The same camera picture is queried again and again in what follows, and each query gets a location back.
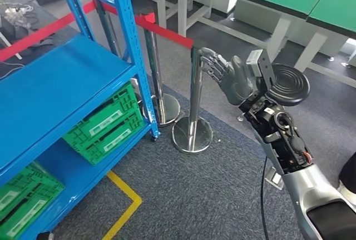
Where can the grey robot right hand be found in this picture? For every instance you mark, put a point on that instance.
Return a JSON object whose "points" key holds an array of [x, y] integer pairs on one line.
{"points": [[236, 85]]}

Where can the silver black robot right arm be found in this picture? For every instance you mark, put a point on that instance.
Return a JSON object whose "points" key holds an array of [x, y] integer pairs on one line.
{"points": [[280, 135]]}

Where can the blue metal shelf rack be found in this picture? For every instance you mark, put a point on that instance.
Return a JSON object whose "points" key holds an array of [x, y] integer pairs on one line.
{"points": [[55, 83]]}

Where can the black stool chrome base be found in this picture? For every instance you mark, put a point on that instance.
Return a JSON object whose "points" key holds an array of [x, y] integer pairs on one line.
{"points": [[289, 83]]}

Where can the steel floor socket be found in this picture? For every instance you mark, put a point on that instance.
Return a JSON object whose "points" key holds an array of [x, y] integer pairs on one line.
{"points": [[273, 178]]}

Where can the person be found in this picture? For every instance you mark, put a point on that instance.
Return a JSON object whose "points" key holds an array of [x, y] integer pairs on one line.
{"points": [[349, 174]]}

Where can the white power strip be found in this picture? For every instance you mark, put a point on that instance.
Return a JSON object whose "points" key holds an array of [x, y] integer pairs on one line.
{"points": [[17, 10]]}

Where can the grey bag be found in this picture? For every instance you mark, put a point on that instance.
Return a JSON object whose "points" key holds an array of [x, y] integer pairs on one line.
{"points": [[10, 32]]}

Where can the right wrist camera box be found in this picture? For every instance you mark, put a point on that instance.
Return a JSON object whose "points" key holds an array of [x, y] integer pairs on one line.
{"points": [[265, 69]]}

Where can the chrome stanchion post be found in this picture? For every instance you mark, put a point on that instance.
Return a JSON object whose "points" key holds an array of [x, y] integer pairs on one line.
{"points": [[153, 58], [196, 91]]}

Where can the dark metal stanchion post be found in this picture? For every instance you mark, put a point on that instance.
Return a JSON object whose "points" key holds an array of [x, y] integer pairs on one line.
{"points": [[106, 28]]}

